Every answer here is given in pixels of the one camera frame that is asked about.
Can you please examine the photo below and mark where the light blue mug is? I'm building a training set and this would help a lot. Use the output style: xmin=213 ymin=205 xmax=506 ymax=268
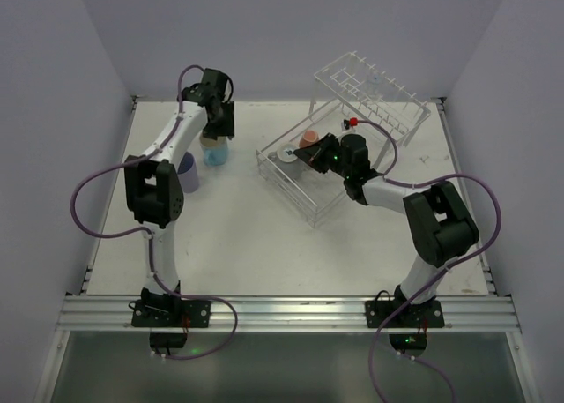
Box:
xmin=200 ymin=135 xmax=229 ymax=167

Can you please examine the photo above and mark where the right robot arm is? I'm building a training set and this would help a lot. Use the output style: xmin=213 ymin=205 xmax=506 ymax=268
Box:
xmin=293 ymin=133 xmax=479 ymax=306

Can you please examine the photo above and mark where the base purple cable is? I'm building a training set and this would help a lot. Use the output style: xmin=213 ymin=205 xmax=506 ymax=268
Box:
xmin=145 ymin=239 xmax=241 ymax=362
xmin=368 ymin=323 xmax=456 ymax=403

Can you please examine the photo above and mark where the pale grey footed cup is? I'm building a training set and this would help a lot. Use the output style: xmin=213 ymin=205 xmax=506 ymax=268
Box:
xmin=268 ymin=142 xmax=303 ymax=180

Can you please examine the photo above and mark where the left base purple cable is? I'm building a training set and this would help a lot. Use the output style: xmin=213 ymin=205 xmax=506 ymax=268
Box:
xmin=145 ymin=239 xmax=241 ymax=362

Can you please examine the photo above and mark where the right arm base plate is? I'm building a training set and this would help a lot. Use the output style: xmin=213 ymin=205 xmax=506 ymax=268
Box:
xmin=364 ymin=290 xmax=446 ymax=329

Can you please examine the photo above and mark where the coral orange mug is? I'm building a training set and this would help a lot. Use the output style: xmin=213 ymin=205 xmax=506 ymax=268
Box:
xmin=299 ymin=130 xmax=319 ymax=148

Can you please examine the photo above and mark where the lavender tall cup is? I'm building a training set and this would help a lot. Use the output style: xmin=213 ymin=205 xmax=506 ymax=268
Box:
xmin=177 ymin=152 xmax=200 ymax=194

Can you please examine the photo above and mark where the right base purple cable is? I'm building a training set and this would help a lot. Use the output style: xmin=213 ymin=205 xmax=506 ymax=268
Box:
xmin=368 ymin=323 xmax=456 ymax=403

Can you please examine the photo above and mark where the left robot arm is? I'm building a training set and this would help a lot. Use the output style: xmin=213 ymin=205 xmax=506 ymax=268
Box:
xmin=124 ymin=68 xmax=235 ymax=306

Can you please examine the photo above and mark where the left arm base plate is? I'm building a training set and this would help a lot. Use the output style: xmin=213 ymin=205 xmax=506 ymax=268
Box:
xmin=128 ymin=288 xmax=212 ymax=329

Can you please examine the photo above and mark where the clear acrylic dish rack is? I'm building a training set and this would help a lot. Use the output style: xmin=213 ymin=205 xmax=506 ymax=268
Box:
xmin=256 ymin=52 xmax=431 ymax=227

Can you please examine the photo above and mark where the aluminium mounting rail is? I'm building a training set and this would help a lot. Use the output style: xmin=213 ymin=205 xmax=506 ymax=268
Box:
xmin=56 ymin=295 xmax=521 ymax=333

